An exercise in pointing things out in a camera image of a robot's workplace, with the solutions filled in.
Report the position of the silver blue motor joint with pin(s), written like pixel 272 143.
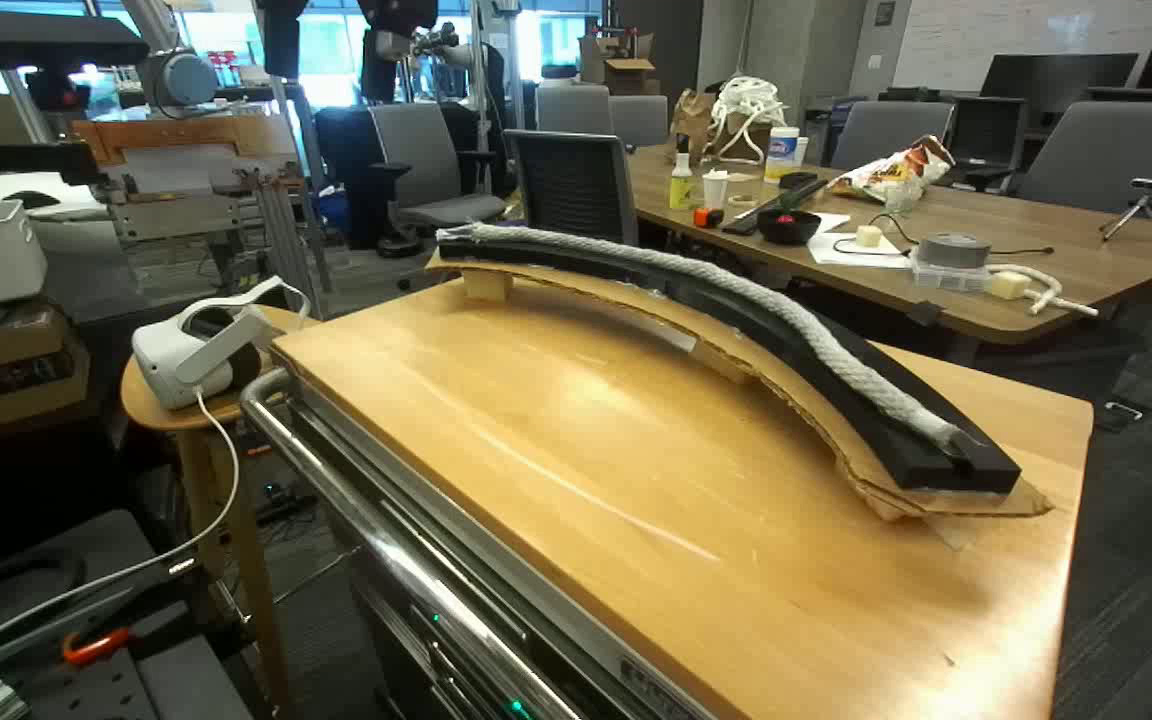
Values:
pixel 182 79

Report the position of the black curved foam track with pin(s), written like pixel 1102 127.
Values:
pixel 950 465

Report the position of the grey metal cart body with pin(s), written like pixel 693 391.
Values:
pixel 521 614

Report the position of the white VR headset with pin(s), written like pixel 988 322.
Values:
pixel 188 354

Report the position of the black mesh office chair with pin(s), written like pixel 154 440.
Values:
pixel 577 187

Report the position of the black flat panel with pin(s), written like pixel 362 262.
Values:
pixel 37 38

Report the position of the white paper sheet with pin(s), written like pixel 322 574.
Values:
pixel 842 254

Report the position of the wooden machine stand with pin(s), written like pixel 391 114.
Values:
pixel 188 174

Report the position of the small green bottle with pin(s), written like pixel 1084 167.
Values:
pixel 681 187

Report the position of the round wooden stool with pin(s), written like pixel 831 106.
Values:
pixel 150 405

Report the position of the chips snack bag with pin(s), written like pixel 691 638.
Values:
pixel 902 168

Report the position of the white cup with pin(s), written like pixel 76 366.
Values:
pixel 716 191

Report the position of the black breadboard plate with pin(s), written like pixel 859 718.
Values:
pixel 139 687

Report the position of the grey tape roll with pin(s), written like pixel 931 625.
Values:
pixel 954 254

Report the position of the long black bar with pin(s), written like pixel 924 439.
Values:
pixel 770 204

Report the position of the brown cardboard box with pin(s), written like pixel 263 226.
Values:
pixel 2 374

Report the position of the white container blue label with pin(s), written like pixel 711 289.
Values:
pixel 787 155

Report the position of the small camera tripod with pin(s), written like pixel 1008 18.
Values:
pixel 1140 204

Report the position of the curved cardboard base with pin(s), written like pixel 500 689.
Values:
pixel 897 499

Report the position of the grey office chair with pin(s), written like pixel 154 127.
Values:
pixel 880 127
pixel 1111 144
pixel 423 155
pixel 575 108

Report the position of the orange black tool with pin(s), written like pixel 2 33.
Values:
pixel 706 216

